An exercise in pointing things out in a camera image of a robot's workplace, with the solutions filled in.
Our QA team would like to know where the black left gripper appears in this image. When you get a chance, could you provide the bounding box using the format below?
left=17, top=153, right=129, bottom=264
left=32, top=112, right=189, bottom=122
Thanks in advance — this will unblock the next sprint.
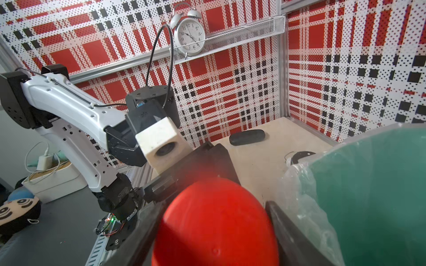
left=104, top=85, right=240, bottom=203

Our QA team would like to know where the round face plush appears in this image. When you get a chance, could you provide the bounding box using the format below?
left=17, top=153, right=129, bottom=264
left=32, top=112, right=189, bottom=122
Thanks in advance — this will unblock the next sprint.
left=1, top=186, right=42, bottom=236

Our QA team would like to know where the red jar lid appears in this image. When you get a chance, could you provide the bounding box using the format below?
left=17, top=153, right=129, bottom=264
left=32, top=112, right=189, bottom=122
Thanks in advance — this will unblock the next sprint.
left=152, top=178, right=279, bottom=266

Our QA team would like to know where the metal base rail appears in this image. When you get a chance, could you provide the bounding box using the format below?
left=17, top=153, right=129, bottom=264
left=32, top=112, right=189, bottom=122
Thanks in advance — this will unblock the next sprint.
left=84, top=212, right=140, bottom=266

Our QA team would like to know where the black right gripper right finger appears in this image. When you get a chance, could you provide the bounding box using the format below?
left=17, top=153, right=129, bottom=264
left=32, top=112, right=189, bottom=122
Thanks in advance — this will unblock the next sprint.
left=265, top=201, right=333, bottom=266

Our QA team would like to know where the green circuit board with wires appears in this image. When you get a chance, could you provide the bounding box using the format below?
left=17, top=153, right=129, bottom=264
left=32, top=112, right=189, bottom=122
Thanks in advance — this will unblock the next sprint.
left=94, top=213, right=130, bottom=237

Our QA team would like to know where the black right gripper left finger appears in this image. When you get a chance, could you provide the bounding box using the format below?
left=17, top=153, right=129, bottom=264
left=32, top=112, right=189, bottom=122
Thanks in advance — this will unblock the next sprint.
left=105, top=201, right=169, bottom=266

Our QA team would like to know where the white round device black top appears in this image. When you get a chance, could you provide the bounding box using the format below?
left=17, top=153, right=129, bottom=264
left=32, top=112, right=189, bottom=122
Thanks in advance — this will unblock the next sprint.
left=285, top=151, right=316, bottom=167

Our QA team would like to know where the white wire mesh shelf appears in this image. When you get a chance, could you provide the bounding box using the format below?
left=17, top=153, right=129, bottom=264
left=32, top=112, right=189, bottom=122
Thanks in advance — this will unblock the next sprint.
left=174, top=16, right=286, bottom=64

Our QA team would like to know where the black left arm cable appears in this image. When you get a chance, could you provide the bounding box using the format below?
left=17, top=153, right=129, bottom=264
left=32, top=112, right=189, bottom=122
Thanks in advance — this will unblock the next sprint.
left=14, top=24, right=174, bottom=109

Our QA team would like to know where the green plastic trash bin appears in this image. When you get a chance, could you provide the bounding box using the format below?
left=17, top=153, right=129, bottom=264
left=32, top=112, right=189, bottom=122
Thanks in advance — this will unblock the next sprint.
left=310, top=124, right=426, bottom=266

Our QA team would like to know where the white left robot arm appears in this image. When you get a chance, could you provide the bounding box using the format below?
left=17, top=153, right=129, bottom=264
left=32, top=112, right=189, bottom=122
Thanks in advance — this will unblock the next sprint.
left=1, top=64, right=239, bottom=221

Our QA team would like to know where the white twin-bell alarm clock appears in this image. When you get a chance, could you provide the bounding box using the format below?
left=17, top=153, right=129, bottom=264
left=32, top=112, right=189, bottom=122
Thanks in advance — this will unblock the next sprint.
left=169, top=2, right=206, bottom=59

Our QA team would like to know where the clear plastic bin liner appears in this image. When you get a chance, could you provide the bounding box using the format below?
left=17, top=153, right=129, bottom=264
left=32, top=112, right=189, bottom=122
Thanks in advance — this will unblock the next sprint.
left=276, top=122, right=426, bottom=266

